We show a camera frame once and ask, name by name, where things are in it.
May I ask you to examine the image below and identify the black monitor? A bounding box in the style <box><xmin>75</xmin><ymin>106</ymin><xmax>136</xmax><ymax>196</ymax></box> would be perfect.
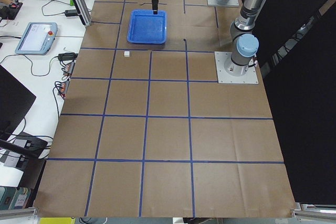
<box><xmin>0</xmin><ymin>66</ymin><xmax>36</xmax><ymax>140</ymax></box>

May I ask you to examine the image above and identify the black power adapter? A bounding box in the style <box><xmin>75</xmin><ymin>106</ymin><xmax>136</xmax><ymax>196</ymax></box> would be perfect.
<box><xmin>64</xmin><ymin>9</ymin><xmax>78</xmax><ymax>17</ymax></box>

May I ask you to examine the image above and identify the brown paper table mat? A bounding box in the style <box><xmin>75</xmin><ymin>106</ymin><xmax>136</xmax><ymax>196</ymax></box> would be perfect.
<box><xmin>34</xmin><ymin>0</ymin><xmax>295</xmax><ymax>218</ymax></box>

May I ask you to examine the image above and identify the blue plastic tray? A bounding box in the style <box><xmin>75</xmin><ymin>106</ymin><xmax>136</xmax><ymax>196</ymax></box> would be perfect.
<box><xmin>127</xmin><ymin>9</ymin><xmax>167</xmax><ymax>44</ymax></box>

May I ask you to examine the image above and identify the teach pendant tablet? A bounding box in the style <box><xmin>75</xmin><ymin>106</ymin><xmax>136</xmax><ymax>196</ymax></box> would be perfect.
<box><xmin>15</xmin><ymin>22</ymin><xmax>58</xmax><ymax>55</ymax></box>

